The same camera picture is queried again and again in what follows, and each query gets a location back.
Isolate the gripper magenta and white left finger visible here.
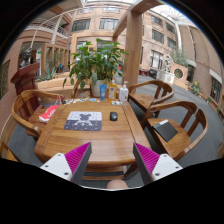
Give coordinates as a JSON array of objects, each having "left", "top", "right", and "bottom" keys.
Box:
[{"left": 41, "top": 142, "right": 92, "bottom": 184}]

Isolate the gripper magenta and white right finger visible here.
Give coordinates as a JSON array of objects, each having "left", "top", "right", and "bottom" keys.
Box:
[{"left": 133, "top": 143, "right": 182, "bottom": 184}]

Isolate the bear print mouse pad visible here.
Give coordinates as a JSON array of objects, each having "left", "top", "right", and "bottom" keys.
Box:
[{"left": 64, "top": 111, "right": 102, "bottom": 131}]

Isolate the black computer mouse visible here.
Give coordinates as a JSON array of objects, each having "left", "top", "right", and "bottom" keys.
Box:
[{"left": 110, "top": 112, "right": 118, "bottom": 121}]

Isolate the black notebook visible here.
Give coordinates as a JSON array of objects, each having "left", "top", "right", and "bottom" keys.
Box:
[{"left": 153, "top": 120, "right": 178, "bottom": 142}]

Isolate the red and white package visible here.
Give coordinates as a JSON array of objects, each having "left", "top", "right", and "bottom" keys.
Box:
[{"left": 39, "top": 105, "right": 58, "bottom": 123}]

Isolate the wooden table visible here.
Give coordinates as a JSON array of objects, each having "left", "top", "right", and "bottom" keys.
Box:
[{"left": 34, "top": 100, "right": 150, "bottom": 168}]

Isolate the wooden chair near right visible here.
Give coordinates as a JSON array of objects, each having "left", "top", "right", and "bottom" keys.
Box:
[{"left": 141, "top": 100, "right": 208, "bottom": 161}]

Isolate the wooden chair left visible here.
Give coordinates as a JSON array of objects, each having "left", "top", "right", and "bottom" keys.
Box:
[{"left": 12, "top": 89, "right": 64, "bottom": 138}]

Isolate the wooden chair far right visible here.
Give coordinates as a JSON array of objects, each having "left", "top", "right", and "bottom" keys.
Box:
[{"left": 128, "top": 80, "right": 174, "bottom": 112}]

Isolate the clear hand sanitizer pump bottle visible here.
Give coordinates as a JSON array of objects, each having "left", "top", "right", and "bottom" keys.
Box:
[{"left": 119, "top": 82, "right": 129, "bottom": 102}]

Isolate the white plant pot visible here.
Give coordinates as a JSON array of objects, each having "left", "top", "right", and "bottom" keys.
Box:
[{"left": 91, "top": 80, "right": 107, "bottom": 97}]

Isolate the blue tube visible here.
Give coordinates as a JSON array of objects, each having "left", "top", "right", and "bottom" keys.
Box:
[{"left": 100, "top": 84, "right": 107, "bottom": 101}]

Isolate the yellow bottle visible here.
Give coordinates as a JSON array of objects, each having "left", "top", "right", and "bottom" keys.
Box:
[{"left": 108, "top": 80, "right": 117, "bottom": 100}]

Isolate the dark red wooden chair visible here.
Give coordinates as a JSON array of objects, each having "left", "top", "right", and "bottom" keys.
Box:
[{"left": 11, "top": 63, "right": 40, "bottom": 95}]

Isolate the wooden pillar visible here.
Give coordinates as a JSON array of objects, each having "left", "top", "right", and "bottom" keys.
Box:
[{"left": 112, "top": 0, "right": 160, "bottom": 85}]

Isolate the green potted plant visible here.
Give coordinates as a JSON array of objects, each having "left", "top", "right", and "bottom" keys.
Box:
[{"left": 63, "top": 38, "right": 128, "bottom": 88}]

